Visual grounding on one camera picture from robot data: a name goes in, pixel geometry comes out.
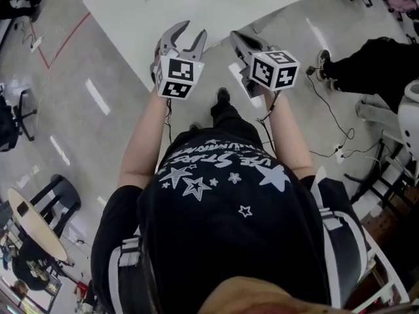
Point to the black star-print shirt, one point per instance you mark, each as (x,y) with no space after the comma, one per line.
(229,234)

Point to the round beige table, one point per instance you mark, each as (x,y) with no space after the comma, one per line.
(36,224)

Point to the white floor power strip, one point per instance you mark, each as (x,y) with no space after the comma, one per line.
(37,43)

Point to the person's black shoe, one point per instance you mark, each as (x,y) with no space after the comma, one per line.
(223,95)
(193,127)

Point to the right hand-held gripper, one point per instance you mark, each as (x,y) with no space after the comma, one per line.
(273,70)

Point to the small black box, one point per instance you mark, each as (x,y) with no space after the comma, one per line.
(22,209)

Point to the black office chair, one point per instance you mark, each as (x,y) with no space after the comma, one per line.
(13,119)

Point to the white power socket block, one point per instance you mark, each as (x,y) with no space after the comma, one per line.
(340,152)

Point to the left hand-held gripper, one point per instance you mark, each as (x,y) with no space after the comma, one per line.
(178,77)

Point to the white shelf unit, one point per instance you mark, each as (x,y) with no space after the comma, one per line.
(386,267)

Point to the person's left forearm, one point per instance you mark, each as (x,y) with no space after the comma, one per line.
(144,142)

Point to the black metal stand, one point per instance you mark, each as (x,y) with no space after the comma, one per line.
(376,175)

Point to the person's right forearm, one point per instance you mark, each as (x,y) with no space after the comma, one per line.
(289,136)

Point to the person's black trouser leg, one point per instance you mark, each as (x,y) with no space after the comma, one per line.
(232,119)

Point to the black round stool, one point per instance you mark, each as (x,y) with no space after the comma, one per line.
(63,191)

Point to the white robot head shell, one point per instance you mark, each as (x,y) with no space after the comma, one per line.
(410,119)

